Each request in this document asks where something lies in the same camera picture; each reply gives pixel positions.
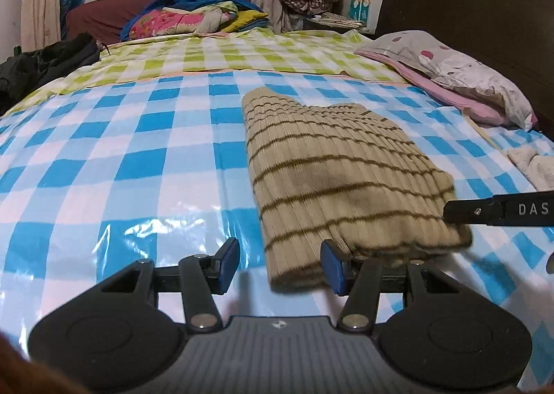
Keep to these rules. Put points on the pink pillow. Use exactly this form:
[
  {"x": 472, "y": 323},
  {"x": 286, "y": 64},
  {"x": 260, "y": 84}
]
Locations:
[{"x": 458, "y": 99}]

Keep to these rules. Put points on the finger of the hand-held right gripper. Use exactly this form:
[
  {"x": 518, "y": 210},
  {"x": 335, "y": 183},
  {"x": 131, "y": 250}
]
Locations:
[{"x": 474, "y": 211}]

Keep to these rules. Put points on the yellow and blue packet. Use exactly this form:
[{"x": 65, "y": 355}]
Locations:
[{"x": 361, "y": 2}]

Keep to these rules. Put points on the stack of papers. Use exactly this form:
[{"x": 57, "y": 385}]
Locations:
[{"x": 335, "y": 20}]

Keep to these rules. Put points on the white fluffy towel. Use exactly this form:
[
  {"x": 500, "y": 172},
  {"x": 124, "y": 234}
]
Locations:
[{"x": 536, "y": 166}]

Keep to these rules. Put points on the green checked bed sheet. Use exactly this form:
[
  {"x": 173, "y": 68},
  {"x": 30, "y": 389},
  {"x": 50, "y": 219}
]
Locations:
[{"x": 242, "y": 54}]

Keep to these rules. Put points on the beige striped knit sweater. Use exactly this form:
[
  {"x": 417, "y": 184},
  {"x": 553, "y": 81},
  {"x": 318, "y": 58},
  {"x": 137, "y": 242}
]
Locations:
[{"x": 342, "y": 186}]

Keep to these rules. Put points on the dark wooden headboard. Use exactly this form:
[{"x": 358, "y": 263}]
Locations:
[{"x": 484, "y": 4}]

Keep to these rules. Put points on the maroon sofa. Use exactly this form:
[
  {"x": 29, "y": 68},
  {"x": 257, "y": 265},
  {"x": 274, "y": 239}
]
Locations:
[{"x": 108, "y": 13}]

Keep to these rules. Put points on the white dotted pillow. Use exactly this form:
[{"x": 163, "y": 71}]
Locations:
[{"x": 454, "y": 60}]

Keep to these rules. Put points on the black clothes pile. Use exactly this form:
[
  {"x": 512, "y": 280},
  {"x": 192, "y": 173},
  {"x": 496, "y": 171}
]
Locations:
[{"x": 41, "y": 67}]

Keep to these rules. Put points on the blue checked plastic sheet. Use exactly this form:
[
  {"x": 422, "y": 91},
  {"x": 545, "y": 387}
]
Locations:
[{"x": 130, "y": 168}]

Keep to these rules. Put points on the pink floral quilt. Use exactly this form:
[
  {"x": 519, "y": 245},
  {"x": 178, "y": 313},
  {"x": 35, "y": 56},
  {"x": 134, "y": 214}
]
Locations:
[{"x": 173, "y": 21}]

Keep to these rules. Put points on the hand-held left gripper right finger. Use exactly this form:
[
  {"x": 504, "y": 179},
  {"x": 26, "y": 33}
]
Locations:
[{"x": 331, "y": 266}]

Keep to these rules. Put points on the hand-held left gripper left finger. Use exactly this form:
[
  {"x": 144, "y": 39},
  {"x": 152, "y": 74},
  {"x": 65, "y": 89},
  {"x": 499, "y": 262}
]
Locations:
[{"x": 228, "y": 265}]

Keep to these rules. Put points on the yellow pillow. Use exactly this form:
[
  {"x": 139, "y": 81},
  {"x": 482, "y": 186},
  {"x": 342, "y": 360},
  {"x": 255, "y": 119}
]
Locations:
[{"x": 249, "y": 20}]

